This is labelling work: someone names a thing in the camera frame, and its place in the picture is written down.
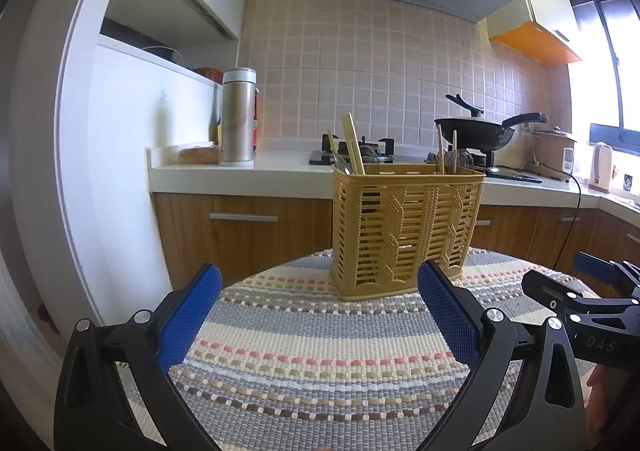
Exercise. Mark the black wok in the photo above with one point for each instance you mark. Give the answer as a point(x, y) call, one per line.
point(475, 131)

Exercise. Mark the brown wicker basket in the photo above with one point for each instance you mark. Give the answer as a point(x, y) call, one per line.
point(210, 73)

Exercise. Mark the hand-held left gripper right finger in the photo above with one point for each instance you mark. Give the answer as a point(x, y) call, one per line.
point(447, 311)

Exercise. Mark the yellow plastic utensil basket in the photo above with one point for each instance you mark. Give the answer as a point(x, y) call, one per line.
point(400, 231)

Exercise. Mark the red bottle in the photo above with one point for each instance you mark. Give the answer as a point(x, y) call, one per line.
point(256, 126)

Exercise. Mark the striped woven table mat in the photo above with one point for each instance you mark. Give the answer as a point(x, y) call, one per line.
point(325, 371)

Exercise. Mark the black gas stove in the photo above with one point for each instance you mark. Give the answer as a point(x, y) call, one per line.
point(320, 158)

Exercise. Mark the wooden chopstick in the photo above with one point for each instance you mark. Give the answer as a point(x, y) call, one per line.
point(348, 141)
point(357, 148)
point(454, 146)
point(440, 146)
point(332, 141)

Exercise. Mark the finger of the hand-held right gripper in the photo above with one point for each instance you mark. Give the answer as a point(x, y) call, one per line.
point(595, 268)
point(555, 293)

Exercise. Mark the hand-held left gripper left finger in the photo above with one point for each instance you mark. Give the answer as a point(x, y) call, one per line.
point(192, 316)

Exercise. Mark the cream electric kettle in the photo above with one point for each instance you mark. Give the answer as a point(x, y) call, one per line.
point(600, 166)

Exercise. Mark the white tall cabinet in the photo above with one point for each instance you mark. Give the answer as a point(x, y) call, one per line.
point(140, 131)

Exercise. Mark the steel thermos bottle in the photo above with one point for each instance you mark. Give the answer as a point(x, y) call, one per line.
point(239, 121)

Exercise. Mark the wooden kitchen counter cabinet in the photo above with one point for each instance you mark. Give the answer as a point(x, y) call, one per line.
point(240, 241)

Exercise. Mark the dark framed window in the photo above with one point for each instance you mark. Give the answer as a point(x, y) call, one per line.
point(605, 56)

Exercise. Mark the clear spoon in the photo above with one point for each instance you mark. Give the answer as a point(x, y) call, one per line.
point(462, 161)
point(342, 163)

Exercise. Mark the white rice cooker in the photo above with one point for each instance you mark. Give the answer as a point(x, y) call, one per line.
point(552, 151)

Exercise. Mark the bagged bread loaf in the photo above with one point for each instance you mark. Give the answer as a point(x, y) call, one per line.
point(200, 154)

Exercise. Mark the person's right hand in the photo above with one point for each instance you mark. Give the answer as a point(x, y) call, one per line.
point(596, 391)

